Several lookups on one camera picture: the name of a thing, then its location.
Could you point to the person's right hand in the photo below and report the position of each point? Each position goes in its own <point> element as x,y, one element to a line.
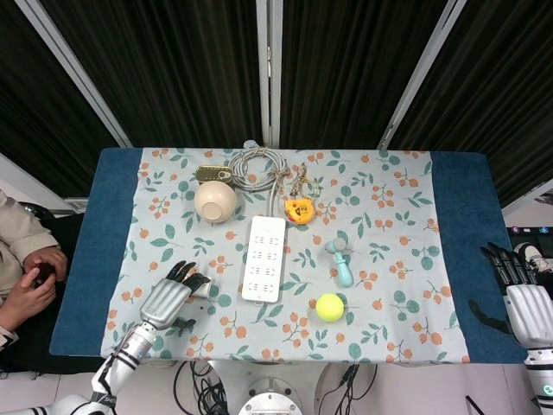
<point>28,302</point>

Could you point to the person's left hand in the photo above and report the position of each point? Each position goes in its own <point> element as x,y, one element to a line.
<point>56,261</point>

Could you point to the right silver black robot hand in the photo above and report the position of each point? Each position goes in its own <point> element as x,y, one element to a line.
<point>531,315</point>

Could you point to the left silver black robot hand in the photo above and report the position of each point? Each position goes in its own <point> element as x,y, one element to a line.
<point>166,300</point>

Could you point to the white charger adapter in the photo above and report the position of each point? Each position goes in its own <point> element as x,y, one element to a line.
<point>204,290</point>

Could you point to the person's right forearm beige sleeve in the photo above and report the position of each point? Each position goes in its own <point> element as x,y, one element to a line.
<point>6,339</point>

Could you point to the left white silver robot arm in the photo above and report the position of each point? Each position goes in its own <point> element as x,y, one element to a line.
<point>125,350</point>

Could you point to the person's left forearm beige sleeve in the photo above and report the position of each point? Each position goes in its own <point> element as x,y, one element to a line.
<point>21,229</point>

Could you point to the grey round robot base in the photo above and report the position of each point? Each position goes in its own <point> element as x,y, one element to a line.
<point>270,400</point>

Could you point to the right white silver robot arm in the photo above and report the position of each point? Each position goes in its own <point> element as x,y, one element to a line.
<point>540,380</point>

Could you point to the white power strip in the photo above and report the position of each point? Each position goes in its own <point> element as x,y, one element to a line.
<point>263,259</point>

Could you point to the white black sneaker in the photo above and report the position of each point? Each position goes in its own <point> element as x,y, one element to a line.
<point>542,261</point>

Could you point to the beige bowl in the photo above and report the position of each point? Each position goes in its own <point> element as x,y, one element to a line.
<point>216,201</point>

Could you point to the blue fabric table cover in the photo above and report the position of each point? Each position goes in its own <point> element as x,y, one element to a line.
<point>466,216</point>

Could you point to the gold tin can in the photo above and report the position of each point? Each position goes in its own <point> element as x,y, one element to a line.
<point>209,173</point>

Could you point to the floral fruit print tablecloth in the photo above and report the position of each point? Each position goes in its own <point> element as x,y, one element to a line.
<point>389,281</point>

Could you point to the black pleated curtain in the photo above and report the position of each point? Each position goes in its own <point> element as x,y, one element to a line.
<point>173,73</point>
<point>34,108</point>
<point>497,108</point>
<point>345,73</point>

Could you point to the yellow orange tape measure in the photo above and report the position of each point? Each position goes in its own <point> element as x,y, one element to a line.
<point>298,212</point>

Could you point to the yellow tennis ball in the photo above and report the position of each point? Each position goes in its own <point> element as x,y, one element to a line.
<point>330,308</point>

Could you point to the teal handheld fan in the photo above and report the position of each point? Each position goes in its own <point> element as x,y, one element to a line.
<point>343,270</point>

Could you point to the white metal frame post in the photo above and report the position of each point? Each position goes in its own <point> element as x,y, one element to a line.
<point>263,65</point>
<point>421,73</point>
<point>75,73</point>

